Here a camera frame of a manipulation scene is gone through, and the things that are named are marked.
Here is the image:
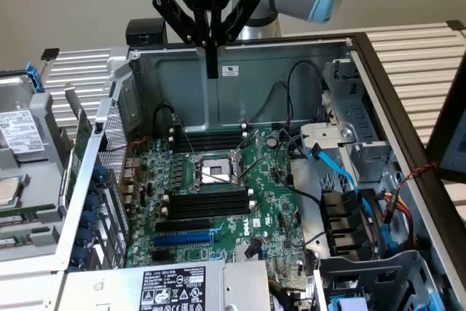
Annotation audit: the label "silver power supply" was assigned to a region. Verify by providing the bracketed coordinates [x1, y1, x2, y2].
[54, 259, 272, 311]

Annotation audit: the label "tall looped black wire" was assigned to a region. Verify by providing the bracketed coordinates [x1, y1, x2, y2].
[285, 60, 325, 125]

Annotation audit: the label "thin black wire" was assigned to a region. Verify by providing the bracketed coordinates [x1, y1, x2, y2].
[249, 81, 291, 125]

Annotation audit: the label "grey drive cage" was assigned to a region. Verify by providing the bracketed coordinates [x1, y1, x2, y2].
[312, 248, 444, 311]

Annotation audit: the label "blue plastic tab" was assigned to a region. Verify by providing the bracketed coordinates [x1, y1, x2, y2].
[427, 283, 447, 311]

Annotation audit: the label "blue card retention clip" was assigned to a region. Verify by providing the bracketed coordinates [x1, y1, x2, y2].
[85, 193, 102, 212]
[76, 227, 94, 245]
[80, 210, 98, 228]
[71, 245, 88, 264]
[90, 164, 108, 184]

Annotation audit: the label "blue flat data wire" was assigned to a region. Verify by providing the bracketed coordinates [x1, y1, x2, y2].
[307, 142, 400, 253]

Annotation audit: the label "open PC case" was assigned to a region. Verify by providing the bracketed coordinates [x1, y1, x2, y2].
[54, 32, 466, 311]

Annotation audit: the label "metal disk bay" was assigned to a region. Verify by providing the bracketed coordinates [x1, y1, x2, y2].
[300, 58, 400, 188]

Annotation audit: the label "black framed monitor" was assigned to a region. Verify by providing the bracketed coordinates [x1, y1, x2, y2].
[424, 54, 466, 227]

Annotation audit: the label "silver CPU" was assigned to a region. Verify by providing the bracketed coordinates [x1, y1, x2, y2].
[0, 176, 22, 207]

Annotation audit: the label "blue disk bracket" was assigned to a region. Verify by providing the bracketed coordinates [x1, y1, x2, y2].
[25, 62, 46, 95]

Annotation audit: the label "red power wire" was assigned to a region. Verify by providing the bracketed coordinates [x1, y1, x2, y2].
[395, 200, 416, 250]

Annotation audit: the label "black fan shroud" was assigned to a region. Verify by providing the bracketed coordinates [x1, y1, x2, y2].
[319, 187, 382, 258]

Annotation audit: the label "yellow power wire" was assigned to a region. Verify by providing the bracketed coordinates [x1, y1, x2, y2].
[378, 189, 411, 210]

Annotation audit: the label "silver hard disk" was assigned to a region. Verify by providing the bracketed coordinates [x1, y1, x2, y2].
[0, 74, 50, 161]

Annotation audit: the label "long thick black wire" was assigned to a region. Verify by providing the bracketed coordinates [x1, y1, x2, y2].
[275, 132, 325, 205]

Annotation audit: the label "black RAM slot white latches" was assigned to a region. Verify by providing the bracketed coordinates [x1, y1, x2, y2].
[167, 124, 249, 141]
[167, 132, 249, 150]
[161, 200, 256, 217]
[162, 187, 256, 205]

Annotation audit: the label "red black twisted wire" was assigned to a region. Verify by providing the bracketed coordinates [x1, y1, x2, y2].
[395, 162, 438, 195]
[98, 137, 151, 154]

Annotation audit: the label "black box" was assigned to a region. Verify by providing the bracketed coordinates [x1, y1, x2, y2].
[125, 18, 169, 47]

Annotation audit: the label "blue expansion slot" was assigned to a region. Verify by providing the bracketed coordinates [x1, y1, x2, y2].
[152, 229, 214, 248]

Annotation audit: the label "thin metal locking lever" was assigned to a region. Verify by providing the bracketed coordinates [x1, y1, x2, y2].
[236, 156, 270, 183]
[173, 114, 200, 156]

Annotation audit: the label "green graphics card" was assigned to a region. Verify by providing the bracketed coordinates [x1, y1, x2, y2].
[63, 87, 94, 214]

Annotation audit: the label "grey parts rack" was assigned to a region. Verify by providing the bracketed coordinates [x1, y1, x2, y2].
[0, 68, 76, 272]

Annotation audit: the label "green Dell motherboard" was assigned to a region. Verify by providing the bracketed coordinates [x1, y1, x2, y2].
[125, 127, 318, 292]

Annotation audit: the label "CPU socket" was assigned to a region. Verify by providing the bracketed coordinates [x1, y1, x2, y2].
[188, 148, 249, 194]

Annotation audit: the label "short thick black wire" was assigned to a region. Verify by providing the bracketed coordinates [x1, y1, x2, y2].
[152, 103, 177, 141]

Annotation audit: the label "long black expansion slot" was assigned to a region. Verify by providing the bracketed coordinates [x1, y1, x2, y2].
[155, 217, 212, 234]

